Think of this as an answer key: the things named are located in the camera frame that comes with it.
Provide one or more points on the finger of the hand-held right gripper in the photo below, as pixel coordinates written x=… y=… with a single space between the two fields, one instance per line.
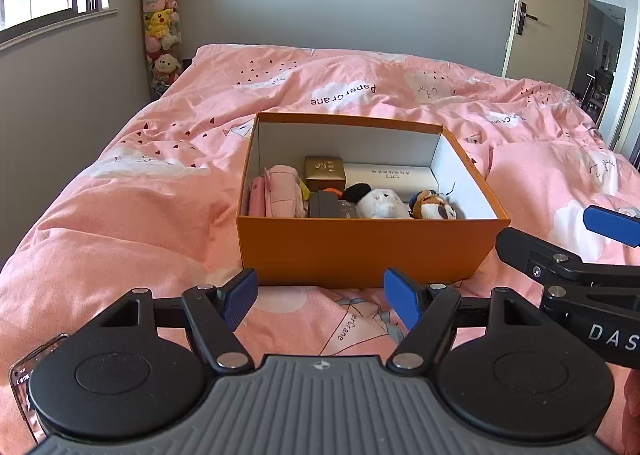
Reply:
x=525 y=247
x=610 y=225

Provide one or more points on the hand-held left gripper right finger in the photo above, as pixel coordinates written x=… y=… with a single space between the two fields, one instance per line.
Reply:
x=402 y=300

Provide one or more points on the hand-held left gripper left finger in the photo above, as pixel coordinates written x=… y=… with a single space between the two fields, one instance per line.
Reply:
x=240 y=297

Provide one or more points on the orange cardboard box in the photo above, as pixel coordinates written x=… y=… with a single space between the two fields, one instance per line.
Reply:
x=370 y=250

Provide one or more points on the calico cat plush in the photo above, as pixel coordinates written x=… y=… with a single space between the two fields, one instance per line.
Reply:
x=435 y=207

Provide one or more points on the white plush with black beret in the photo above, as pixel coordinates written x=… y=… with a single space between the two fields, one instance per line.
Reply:
x=382 y=202

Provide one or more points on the pink case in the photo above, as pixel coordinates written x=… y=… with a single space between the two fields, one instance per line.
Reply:
x=257 y=197

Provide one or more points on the brown card box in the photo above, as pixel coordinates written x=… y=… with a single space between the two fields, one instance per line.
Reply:
x=347 y=210

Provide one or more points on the pink pouch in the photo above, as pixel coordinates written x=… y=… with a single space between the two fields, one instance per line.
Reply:
x=285 y=192

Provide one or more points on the dark grey box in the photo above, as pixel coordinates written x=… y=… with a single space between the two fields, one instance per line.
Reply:
x=322 y=205

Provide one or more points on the white case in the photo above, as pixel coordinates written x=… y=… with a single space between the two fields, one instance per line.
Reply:
x=390 y=175

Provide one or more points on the orange crochet fruit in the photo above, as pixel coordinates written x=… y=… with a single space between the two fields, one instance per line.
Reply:
x=337 y=192

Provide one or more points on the gold box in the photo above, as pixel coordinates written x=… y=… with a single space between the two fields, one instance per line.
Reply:
x=325 y=175

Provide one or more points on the pink cloud print duvet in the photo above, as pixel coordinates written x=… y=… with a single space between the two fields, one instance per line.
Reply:
x=150 y=215

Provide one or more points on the beige door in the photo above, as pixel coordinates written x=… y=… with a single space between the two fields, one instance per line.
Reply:
x=550 y=35

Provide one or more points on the smartphone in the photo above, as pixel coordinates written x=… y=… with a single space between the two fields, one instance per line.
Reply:
x=22 y=385

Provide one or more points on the clear tube of plush toys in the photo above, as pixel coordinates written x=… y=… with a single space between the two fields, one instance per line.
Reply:
x=160 y=25

